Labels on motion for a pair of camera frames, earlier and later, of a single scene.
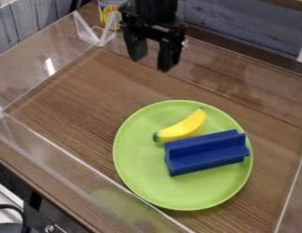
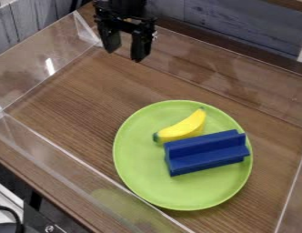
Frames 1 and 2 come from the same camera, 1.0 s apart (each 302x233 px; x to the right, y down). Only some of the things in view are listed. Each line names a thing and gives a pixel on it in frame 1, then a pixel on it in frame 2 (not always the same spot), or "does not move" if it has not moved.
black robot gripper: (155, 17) -> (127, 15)
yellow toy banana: (185, 129) does not move
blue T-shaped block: (206, 151) does not move
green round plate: (139, 157) does not move
